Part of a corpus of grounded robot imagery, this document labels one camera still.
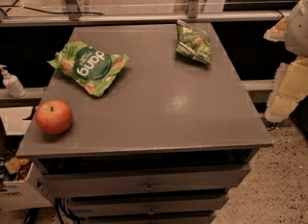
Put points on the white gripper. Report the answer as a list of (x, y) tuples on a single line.
[(298, 32)]

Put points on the green rice chip bag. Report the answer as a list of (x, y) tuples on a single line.
[(92, 69)]

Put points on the green jalapeno chip bag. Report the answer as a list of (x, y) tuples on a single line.
[(193, 43)]

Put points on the grey drawer cabinet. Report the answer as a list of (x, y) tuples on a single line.
[(162, 146)]

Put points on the red apple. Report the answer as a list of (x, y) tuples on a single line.
[(54, 117)]

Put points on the white pump bottle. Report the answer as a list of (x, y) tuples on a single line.
[(12, 83)]

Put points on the white cardboard box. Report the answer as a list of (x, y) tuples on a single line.
[(20, 186)]

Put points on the grey metal rail frame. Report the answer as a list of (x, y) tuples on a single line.
[(144, 16)]

